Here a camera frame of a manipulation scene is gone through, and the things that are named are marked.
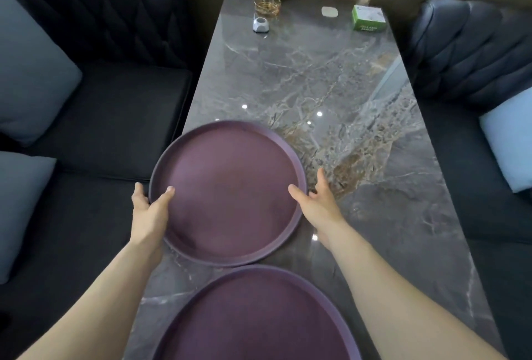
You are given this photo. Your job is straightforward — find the person's left hand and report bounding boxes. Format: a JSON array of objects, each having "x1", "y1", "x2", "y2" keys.
[{"x1": 131, "y1": 182, "x2": 176, "y2": 248}]

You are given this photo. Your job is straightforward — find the person's right hand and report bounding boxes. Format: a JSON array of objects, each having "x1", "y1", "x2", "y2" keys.
[{"x1": 288, "y1": 167, "x2": 346, "y2": 251}]

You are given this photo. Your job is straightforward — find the round purple tray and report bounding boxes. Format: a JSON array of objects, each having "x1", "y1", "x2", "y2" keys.
[
  {"x1": 152, "y1": 264, "x2": 363, "y2": 360},
  {"x1": 148, "y1": 120, "x2": 308, "y2": 267}
]

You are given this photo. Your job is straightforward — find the person's left forearm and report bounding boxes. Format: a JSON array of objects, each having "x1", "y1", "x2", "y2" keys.
[{"x1": 17, "y1": 239, "x2": 165, "y2": 360}]

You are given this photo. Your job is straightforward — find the person's right forearm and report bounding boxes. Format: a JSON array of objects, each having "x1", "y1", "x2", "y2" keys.
[{"x1": 324, "y1": 219, "x2": 508, "y2": 360}]

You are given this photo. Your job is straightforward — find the dark tufted leather sofa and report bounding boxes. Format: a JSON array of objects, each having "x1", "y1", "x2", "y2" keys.
[
  {"x1": 401, "y1": 0, "x2": 532, "y2": 360},
  {"x1": 0, "y1": 0, "x2": 194, "y2": 360}
]

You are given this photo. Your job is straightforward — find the grey blue cushion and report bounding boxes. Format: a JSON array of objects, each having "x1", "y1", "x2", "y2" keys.
[
  {"x1": 0, "y1": 151, "x2": 57, "y2": 285},
  {"x1": 0, "y1": 0, "x2": 83, "y2": 147}
]

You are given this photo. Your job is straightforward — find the green tissue box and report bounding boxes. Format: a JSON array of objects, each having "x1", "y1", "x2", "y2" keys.
[{"x1": 352, "y1": 5, "x2": 386, "y2": 34}]

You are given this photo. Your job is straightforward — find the amber glass ashtray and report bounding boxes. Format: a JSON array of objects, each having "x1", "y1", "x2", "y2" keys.
[{"x1": 254, "y1": 0, "x2": 282, "y2": 19}]

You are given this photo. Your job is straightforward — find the light blue cushion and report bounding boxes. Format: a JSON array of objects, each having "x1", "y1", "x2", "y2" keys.
[{"x1": 479, "y1": 87, "x2": 532, "y2": 193}]

